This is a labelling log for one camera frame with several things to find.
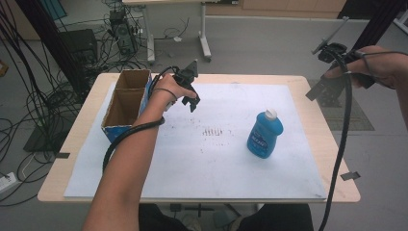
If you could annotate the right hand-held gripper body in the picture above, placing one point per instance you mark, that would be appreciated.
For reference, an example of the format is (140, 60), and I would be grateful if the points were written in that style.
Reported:
(333, 54)

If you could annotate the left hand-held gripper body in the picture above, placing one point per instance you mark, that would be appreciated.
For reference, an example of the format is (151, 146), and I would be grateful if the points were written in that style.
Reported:
(187, 77)

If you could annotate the blue cardboard box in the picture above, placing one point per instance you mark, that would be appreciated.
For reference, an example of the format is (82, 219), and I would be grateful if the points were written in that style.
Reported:
(125, 109)

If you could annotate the blue bottle with white cap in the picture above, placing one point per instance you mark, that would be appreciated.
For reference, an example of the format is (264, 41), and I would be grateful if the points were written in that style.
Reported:
(263, 136)

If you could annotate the person's left hand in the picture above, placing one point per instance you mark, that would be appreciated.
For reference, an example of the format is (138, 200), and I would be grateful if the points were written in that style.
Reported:
(165, 91)

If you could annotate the person's right hand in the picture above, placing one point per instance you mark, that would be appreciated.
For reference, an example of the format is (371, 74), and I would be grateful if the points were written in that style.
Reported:
(381, 65)

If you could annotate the wooden cabinet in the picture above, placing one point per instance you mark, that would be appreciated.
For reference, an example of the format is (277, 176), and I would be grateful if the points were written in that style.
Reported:
(288, 6)

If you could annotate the computer tower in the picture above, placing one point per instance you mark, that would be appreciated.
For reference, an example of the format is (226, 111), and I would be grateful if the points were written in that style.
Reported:
(123, 35)

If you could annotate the black tape piece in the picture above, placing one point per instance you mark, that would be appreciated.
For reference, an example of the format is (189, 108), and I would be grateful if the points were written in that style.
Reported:
(350, 175)
(62, 155)

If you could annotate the person's left leg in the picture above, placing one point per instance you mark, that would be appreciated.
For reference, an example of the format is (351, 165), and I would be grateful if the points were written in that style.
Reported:
(157, 219)

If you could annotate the person's leg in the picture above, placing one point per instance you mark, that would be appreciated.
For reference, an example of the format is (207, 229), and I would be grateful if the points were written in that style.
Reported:
(279, 219)
(157, 219)

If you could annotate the person's right leg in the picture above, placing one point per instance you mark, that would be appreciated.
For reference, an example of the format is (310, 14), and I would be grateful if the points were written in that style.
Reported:
(279, 219)

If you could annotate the black metal stand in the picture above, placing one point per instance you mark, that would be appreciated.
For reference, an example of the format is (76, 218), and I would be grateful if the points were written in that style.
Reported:
(48, 35)

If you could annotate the teal panel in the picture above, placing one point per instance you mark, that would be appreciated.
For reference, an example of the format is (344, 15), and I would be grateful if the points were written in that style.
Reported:
(53, 8)

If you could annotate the brown cardboard piece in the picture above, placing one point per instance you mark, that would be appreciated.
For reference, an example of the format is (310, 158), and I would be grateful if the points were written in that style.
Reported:
(3, 68)

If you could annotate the white power strip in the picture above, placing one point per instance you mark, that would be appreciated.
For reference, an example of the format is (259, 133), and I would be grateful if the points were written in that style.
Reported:
(7, 182)

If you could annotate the black metal post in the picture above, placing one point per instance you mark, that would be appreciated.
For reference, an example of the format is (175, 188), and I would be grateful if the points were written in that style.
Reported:
(378, 19)

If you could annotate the white desk frame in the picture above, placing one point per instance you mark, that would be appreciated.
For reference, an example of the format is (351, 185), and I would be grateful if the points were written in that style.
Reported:
(203, 19)

